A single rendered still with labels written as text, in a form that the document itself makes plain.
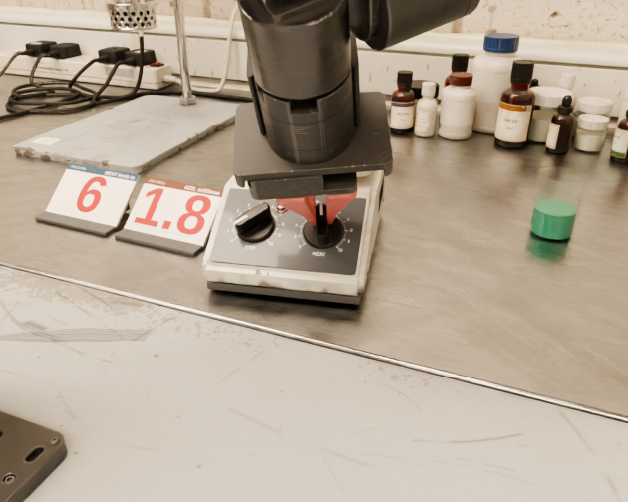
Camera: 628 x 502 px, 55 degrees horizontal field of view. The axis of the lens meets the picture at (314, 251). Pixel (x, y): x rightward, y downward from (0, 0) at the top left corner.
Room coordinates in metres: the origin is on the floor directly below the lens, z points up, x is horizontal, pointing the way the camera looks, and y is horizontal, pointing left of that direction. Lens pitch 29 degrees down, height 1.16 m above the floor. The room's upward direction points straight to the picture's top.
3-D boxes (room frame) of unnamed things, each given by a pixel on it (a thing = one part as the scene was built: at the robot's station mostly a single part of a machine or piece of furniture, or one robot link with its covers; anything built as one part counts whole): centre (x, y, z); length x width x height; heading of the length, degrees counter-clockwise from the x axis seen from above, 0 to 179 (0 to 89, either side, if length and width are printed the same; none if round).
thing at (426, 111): (0.82, -0.16, 0.94); 0.03 x 0.03 x 0.07
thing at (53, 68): (1.18, 0.45, 0.92); 0.40 x 0.06 x 0.04; 68
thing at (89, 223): (0.56, 0.23, 0.92); 0.09 x 0.06 x 0.04; 67
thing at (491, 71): (0.86, -0.26, 0.96); 0.07 x 0.07 x 0.13
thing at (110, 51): (1.14, 0.37, 0.95); 0.07 x 0.04 x 0.02; 158
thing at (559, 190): (0.52, -0.23, 0.93); 0.04 x 0.04 x 0.06
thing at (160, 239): (0.52, 0.14, 0.92); 0.09 x 0.06 x 0.04; 67
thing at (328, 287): (0.51, 0.01, 0.94); 0.22 x 0.13 x 0.08; 169
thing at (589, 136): (0.76, -0.36, 0.92); 0.04 x 0.04 x 0.04
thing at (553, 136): (0.76, -0.32, 0.94); 0.03 x 0.03 x 0.07
